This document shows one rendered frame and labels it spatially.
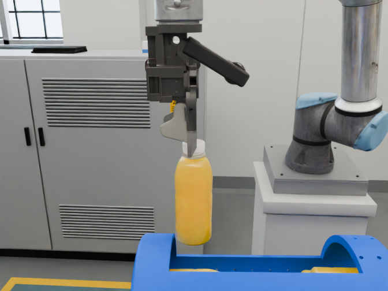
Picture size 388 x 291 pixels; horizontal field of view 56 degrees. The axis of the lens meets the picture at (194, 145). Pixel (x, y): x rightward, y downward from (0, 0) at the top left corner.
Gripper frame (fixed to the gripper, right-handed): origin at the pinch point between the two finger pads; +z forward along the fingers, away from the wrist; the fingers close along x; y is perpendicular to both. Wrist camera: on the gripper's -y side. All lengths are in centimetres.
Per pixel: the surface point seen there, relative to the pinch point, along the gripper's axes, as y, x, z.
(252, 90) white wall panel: -50, -279, 42
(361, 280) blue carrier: -28.7, 7.4, 22.1
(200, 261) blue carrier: -0.9, -13.0, 33.7
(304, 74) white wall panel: -96, -277, 27
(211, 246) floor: -9, -179, 144
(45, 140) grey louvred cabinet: 98, -159, 51
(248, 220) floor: -43, -219, 145
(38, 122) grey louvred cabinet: 100, -159, 39
